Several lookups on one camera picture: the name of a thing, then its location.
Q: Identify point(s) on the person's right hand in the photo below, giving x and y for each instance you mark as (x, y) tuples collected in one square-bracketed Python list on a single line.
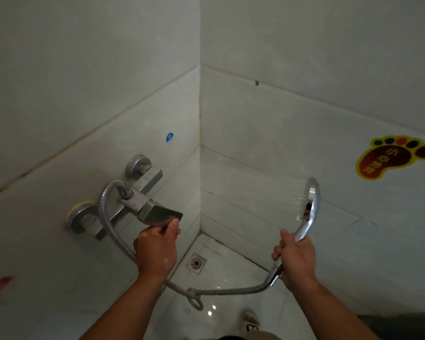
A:
[(299, 262)]

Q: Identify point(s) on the person's left hand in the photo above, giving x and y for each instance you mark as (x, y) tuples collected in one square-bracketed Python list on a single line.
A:
[(157, 249)]

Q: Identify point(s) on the chrome shower mixer tap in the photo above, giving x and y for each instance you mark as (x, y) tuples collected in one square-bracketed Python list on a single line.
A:
[(148, 207)]

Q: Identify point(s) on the chrome shower head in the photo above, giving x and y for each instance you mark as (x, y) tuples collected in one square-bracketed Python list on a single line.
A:
[(311, 205)]

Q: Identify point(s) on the person's left forearm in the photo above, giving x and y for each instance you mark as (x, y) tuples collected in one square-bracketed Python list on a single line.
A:
[(124, 311)]

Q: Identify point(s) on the person's right forearm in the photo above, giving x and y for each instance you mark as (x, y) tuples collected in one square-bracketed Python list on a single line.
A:
[(329, 311)]

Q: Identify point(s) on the person's slipper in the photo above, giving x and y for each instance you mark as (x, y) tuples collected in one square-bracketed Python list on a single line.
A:
[(251, 322)]

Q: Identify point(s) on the metal floor drain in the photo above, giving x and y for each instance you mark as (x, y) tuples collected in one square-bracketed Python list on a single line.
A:
[(196, 263)]

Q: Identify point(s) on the black shirt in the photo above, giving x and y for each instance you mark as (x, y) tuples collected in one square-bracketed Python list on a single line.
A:
[(232, 338)]

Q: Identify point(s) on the blue round sticker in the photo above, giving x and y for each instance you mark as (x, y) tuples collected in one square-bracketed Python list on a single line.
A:
[(169, 137)]

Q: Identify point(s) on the red yellow foot-shaped sticker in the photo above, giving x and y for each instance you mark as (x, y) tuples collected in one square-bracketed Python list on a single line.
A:
[(386, 159)]

